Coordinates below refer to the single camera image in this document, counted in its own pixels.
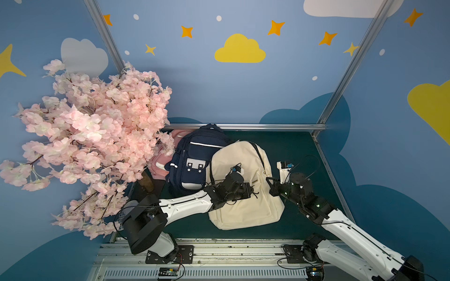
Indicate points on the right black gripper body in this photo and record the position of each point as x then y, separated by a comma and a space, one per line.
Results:
276, 188

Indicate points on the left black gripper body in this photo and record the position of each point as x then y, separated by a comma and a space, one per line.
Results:
244, 189

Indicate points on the beige backpack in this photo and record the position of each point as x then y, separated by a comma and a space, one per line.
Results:
260, 209

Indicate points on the navy blue backpack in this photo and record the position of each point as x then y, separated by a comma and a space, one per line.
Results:
193, 154

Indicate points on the pink backpack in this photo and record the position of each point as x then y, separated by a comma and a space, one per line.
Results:
156, 165

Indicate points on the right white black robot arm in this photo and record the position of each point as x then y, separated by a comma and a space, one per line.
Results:
369, 260

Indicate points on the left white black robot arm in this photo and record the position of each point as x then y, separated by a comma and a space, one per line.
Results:
143, 222

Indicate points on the rear horizontal aluminium bar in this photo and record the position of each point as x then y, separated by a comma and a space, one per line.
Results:
255, 127

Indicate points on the right green circuit board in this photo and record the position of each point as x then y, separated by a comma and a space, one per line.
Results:
314, 273

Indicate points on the green circuit board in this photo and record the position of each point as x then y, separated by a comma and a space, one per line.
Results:
168, 273
314, 273

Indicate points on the left green circuit board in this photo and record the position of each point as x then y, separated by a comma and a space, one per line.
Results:
168, 273

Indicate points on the pink cherry blossom tree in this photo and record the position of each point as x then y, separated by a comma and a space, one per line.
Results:
100, 133

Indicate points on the right side floor rail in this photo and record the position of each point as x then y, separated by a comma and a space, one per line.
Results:
332, 178

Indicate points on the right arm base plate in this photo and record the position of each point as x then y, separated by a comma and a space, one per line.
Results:
301, 254

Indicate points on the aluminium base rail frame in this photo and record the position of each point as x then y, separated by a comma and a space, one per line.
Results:
213, 260

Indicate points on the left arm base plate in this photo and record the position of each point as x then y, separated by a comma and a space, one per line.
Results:
181, 254

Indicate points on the right aluminium frame post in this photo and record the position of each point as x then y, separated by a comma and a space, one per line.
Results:
369, 37

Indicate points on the aluminium frame post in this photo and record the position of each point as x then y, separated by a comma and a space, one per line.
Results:
369, 37
104, 31

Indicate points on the left aluminium frame post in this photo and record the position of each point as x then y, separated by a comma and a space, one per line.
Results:
104, 31

